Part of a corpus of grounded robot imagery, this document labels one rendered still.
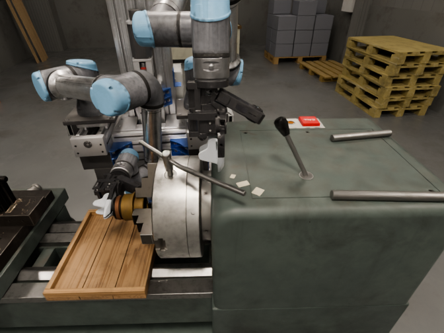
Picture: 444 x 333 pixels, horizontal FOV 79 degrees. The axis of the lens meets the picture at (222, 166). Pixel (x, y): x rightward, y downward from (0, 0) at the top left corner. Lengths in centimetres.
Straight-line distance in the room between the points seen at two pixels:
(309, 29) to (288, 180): 682
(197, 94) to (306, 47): 696
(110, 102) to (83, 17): 906
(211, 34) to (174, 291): 73
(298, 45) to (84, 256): 688
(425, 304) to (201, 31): 209
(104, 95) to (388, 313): 110
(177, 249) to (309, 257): 35
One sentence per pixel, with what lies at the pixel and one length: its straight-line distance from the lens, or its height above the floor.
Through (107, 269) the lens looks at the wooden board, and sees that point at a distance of 102.
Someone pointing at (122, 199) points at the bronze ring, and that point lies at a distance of 88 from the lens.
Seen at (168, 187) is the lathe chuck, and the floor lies 122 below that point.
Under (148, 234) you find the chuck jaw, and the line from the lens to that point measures 78.
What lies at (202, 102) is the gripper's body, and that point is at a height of 145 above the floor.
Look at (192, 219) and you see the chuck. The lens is 72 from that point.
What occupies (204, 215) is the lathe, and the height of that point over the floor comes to 113.
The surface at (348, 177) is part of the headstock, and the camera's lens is 76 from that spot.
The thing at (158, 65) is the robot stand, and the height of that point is 133.
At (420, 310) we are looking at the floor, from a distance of 224.
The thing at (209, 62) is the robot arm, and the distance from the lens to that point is 56.
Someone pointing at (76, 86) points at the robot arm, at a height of 137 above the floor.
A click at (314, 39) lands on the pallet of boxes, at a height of 55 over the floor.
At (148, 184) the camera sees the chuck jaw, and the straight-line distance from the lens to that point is 86.
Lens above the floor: 166
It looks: 34 degrees down
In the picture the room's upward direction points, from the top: straight up
